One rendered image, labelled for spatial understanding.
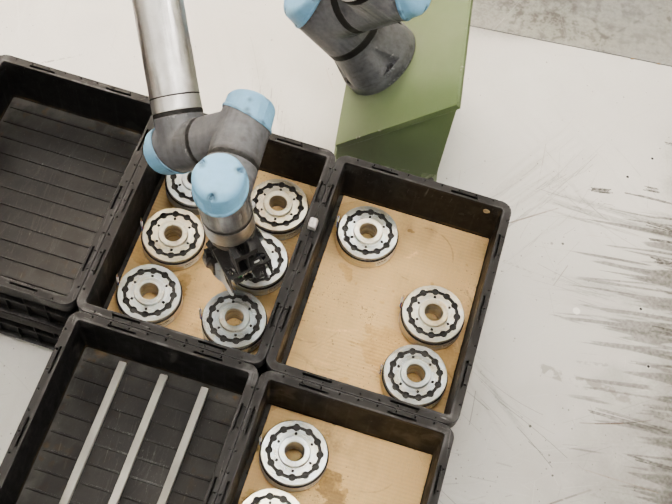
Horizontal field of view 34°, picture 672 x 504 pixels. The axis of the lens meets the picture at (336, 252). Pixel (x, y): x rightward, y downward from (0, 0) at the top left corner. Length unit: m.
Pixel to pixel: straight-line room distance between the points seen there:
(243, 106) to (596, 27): 1.95
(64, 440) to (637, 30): 2.22
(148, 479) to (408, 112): 0.75
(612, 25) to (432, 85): 1.51
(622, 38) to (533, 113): 1.16
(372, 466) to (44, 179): 0.73
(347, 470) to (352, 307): 0.27
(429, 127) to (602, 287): 0.44
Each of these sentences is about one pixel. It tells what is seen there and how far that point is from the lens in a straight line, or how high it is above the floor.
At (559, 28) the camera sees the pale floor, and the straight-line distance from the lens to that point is 3.31.
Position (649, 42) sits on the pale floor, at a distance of 3.37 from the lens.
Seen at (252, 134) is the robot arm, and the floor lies 1.19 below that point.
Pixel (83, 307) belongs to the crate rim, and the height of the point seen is 0.93.
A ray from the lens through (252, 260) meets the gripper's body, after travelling 1.65.
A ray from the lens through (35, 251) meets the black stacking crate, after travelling 1.87.
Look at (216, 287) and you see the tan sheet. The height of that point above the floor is 0.83.
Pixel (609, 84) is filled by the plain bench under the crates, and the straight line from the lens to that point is 2.31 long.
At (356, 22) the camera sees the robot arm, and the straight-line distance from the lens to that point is 1.87.
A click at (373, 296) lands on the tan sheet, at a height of 0.83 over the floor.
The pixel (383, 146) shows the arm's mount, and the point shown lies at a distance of 1.99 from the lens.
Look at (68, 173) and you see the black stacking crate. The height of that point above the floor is 0.83.
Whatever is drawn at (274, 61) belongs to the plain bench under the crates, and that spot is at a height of 0.70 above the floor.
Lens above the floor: 2.46
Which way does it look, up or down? 62 degrees down
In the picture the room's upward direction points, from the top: 10 degrees clockwise
